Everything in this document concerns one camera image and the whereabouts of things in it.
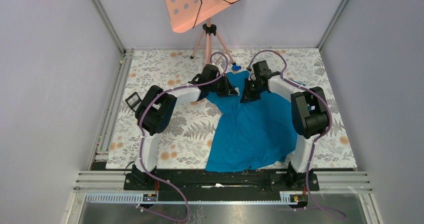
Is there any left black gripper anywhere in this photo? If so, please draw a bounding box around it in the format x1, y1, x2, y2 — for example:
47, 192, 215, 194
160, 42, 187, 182
208, 73, 238, 98

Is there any blue t-shirt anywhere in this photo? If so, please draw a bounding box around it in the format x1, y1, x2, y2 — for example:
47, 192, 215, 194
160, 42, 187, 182
205, 91, 298, 172

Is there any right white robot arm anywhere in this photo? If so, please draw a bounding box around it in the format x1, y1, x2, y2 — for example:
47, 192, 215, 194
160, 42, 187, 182
241, 61, 333, 190

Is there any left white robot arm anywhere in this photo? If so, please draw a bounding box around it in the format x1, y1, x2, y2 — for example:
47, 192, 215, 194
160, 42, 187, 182
125, 64, 239, 189

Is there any floral patterned table mat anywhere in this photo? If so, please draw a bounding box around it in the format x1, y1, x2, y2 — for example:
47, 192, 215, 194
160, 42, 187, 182
106, 48, 357, 169

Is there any pink music stand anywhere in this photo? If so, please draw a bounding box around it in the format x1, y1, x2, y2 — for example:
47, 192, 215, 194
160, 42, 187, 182
164, 0, 241, 64

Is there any black square frame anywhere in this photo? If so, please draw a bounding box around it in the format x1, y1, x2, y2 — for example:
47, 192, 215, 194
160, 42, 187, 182
125, 92, 142, 112

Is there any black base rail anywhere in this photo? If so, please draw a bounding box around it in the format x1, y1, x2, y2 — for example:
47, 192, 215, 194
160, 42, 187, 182
123, 167, 320, 201

